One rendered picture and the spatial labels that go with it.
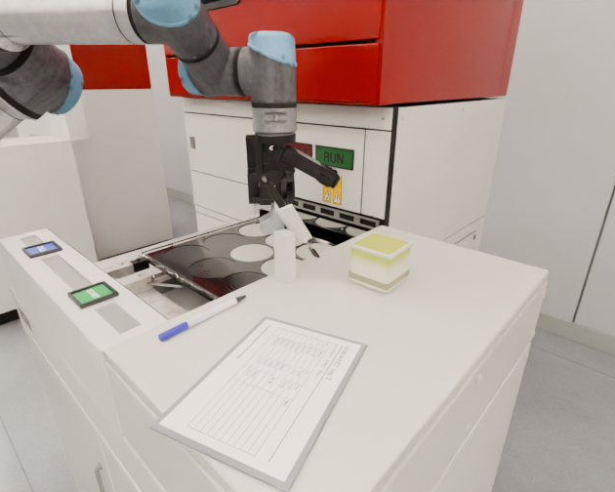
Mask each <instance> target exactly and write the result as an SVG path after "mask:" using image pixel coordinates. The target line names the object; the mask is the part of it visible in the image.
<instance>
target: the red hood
mask: <svg viewBox="0 0 615 492"><path fill-rule="evenodd" d="M201 2H202V4H203V6H204V7H205V9H206V11H207V12H208V14H209V16H210V17H211V19H212V21H213V22H214V24H215V26H216V27H217V29H218V31H219V32H220V33H221V35H222V36H223V38H224V40H225V42H226V44H227V45H228V46H229V47H248V46H247V44H248V40H249V35H250V33H252V32H255V31H282V32H287V33H290V34H291V35H292V36H293V37H294V39H295V48H296V63H297V67H296V83H297V103H334V104H356V105H376V106H379V105H390V104H396V103H421V102H435V101H449V100H462V99H476V98H490V97H503V96H506V95H507V91H508V86H509V81H510V76H511V70H512V65H513V55H514V49H515V44H516V39H517V33H518V29H519V23H520V18H521V13H522V7H523V2H524V0H201ZM164 53H165V60H166V67H167V75H168V83H169V91H170V96H171V97H190V98H210V99H231V100H251V96H248V97H236V96H215V97H205V96H200V95H193V94H191V93H189V92H188V91H187V90H186V89H185V87H184V86H183V84H182V82H183V81H182V79H181V78H180V76H179V72H178V61H179V59H178V58H177V56H176V55H175V54H174V53H173V51H172V50H171V49H170V48H169V46H167V45H164Z"/></svg>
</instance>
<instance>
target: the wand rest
mask: <svg viewBox="0 0 615 492"><path fill-rule="evenodd" d="M274 207H275V211H276V213H277V214H278V216H279V217H280V219H281V220H282V222H283V223H284V224H285V225H286V226H287V228H288V229H289V230H287V229H284V228H281V229H279V230H276V231H274V232H273V238H274V265H275V278H276V279H278V280H280V281H282V282H284V283H286V284H288V283H290V282H292V281H294V280H296V253H295V240H296V241H300V243H301V242H303V243H306V242H307V241H308V240H309V239H311V238H312V237H311V234H310V233H309V231H308V229H307V227H306V226H305V224H304V223H303V221H302V219H301V218H300V216H299V215H298V213H297V211H296V210H295V208H294V207H293V205H292V204H289V205H287V206H285V207H282V208H280V209H279V207H278V206H277V204H276V203H275V201H274Z"/></svg>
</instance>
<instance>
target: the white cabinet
mask: <svg viewBox="0 0 615 492"><path fill-rule="evenodd" d="M12 295H13V298H14V301H15V304H16V307H17V310H18V313H19V316H20V321H21V324H22V327H23V330H24V333H25V336H26V338H27V341H28V344H29V347H30V350H31V353H32V356H33V359H34V362H35V365H36V368H37V371H38V374H39V377H40V380H41V383H42V386H43V389H44V392H45V393H46V396H47V399H48V402H49V405H50V408H51V411H52V414H53V417H54V420H55V423H56V426H57V429H58V432H59V435H60V438H61V443H62V446H63V449H64V452H65V455H66V458H67V460H68V463H69V466H70V469H71V472H72V475H73V478H74V481H75V484H76V487H77V490H78V492H167V491H166V490H165V489H164V487H163V486H162V485H161V484H160V482H159V481H158V480H157V478H156V477H155V476H154V474H153V473H152V472H151V470H150V469H149V468H148V467H147V465H146V464H145V463H144V461H143V460H142V458H141V457H140V456H139V455H138V453H137V452H136V451H135V449H134V448H133V447H132V445H131V444H130V443H129V441H128V440H127V439H126V438H125V436H121V435H120V434H119V432H118V431H117V430H116V428H115V427H114V426H113V424H112V423H111V422H110V420H109V419H108V418H107V416H106V415H105V414H104V412H103V411H102V410H101V408H100V407H99V406H98V404H97V403H96V402H95V400H94V399H93V398H92V396H91V395H90V394H89V393H88V392H87V391H86V389H85V388H84V387H83V385H82V384H81V383H80V381H79V380H78V379H77V378H76V376H75V375H74V374H73V372H72V371H71V370H70V368H69V367H68V366H67V364H66V363H65V362H64V360H63V359H62V357H61V356H60V355H59V353H58V352H57V351H56V350H55V348H54V347H53V346H52V344H51V343H50V342H49V340H48V339H47V338H46V336H45V335H44V334H43V332H42V331H41V330H40V328H39V327H38V326H37V324H36V323H35V322H34V320H33V319H32V318H31V317H30V315H29V314H28V313H27V311H26V310H25V309H24V307H23V306H22V305H21V303H20V302H19V300H18V299H17V298H16V296H15V295H14V294H13V292H12ZM530 346H531V343H529V344H528V346H527V347H526V349H525V350H524V352H523V353H522V355H521V356H520V358H519V359H518V361H517V362H516V364H515V365H514V367H513V368H512V370H511V372H510V373H509V375H508V376H507V378H506V379H505V380H504V381H503V383H502V384H501V386H500V387H499V389H498V390H497V392H496V393H495V395H494V396H493V398H492V399H491V401H490V402H489V404H488V405H487V407H486V408H485V410H484V411H483V413H482V414H481V416H480V417H479V419H478V420H477V422H476V423H475V425H474V426H473V428H472V429H471V431H470V433H469V434H468V436H467V437H466V439H465V440H464V442H463V443H462V445H461V446H460V448H459V449H458V451H457V452H456V454H455V455H454V457H453V458H452V460H451V461H450V463H449V464H448V466H447V467H446V469H445V470H444V472H443V473H442V475H441V476H440V478H439V479H438V481H437V482H436V484H435V485H434V487H433V488H432V490H431V491H430V492H491V491H492V487H493V485H494V482H495V481H494V480H495V476H496V473H497V469H498V466H499V462H500V459H501V455H502V451H503V447H504V444H505V440H506V436H507V433H508V429H509V425H510V421H511V418H512V414H513V408H514V405H515V401H516V397H517V393H518V390H519V386H520V382H521V379H522V375H523V371H524V367H525V364H526V360H527V358H528V352H529V350H530Z"/></svg>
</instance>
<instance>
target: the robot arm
mask: <svg viewBox="0 0 615 492"><path fill-rule="evenodd" d="M56 45H167V46H169V48H170V49H171V50H172V51H173V53H174V54H175V55H176V56H177V58H178V59H179V61H178V72H179V76H180V78H181V79H182V81H183V82H182V84H183V86H184V88H185V89H186V90H187V91H188V92H189V93H191V94H193V95H200V96H205V97H215V96H236V97H248V96H251V102H252V117H253V131H254V132H256V134H255V135H246V137H245V140H246V151H247V179H248V196H249V204H260V205H271V209H270V212H269V213H267V214H265V215H263V216H261V218H260V223H261V226H260V229H261V231H262V232H263V233H267V234H272V235H273V232H274V231H276V230H279V229H281V228H284V229H287V230H289V229H288V228H287V226H286V225H285V224H284V223H283V222H282V220H281V219H280V217H279V216H278V214H277V213H276V211H275V207H274V200H273V199H272V197H271V196H270V194H269V193H268V191H267V189H266V188H265V187H264V185H263V180H262V176H265V177H266V178H267V179H270V181H271V182H272V184H273V185H274V187H275V188H276V190H277V191H278V193H279V194H280V196H281V197H282V199H283V200H284V202H285V203H286V205H289V204H292V205H293V200H295V177H294V174H295V171H296V170H295V168H297V169H299V170H300V171H302V172H304V173H306V174H307V175H309V176H311V177H313V178H315V179H316V180H317V181H318V182H319V183H321V184H322V185H325V186H327V187H329V186H330V187H332V188H335V186H336V185H337V183H338V181H339V180H340V176H339V175H338V171H337V170H336V169H334V168H333V167H332V166H329V165H327V164H325V165H324V164H322V163H320V162H318V161H317V160H315V159H313V158H311V157H310V156H308V155H306V154H304V153H303V152H301V151H299V150H297V149H296V148H294V147H292V146H290V145H289V144H291V143H294V142H295V141H296V134H295V133H294V132H296V131H297V108H296V106H297V83H296V67H297V63H296V48H295V39H294V37H293V36H292V35H291V34H290V33H287V32H282V31H255V32H252V33H250V35H249V40H248V44H247V46H248V47H229V46H228V45H227V44H226V41H225V40H224V38H223V36H222V35H221V33H220V32H219V31H218V29H217V27H216V26H215V24H214V22H213V21H212V19H211V17H210V16H209V14H208V12H207V11H206V9H205V7H204V6H203V4H202V2H201V0H0V141H1V140H2V139H3V138H4V137H6V136H7V135H8V134H9V133H10V132H11V131H12V130H14V129H15V128H16V127H17V126H18V125H19V124H20V123H21V122H22V121H23V120H25V119H28V120H38V119H39V118H40V117H41V116H43V115H44V114H45V113H46V112H49V113H51V114H56V115H60V114H65V113H67V112H69V111H70V110H72V109H73V108H74V107H75V106H76V104H77V103H78V101H79V99H80V97H81V94H82V91H83V89H82V87H83V84H84V82H83V75H82V72H81V70H80V68H79V66H78V65H77V64H76V63H75V62H74V61H73V60H72V59H71V58H70V57H69V56H68V55H67V53H66V52H64V51H63V50H61V49H59V48H58V47H57V46H56ZM283 144H285V145H284V146H283ZM272 145H274V146H273V147H272V149H273V150H270V149H269V147H270V146H272ZM294 167H295V168H294ZM259 183H260V187H259Z"/></svg>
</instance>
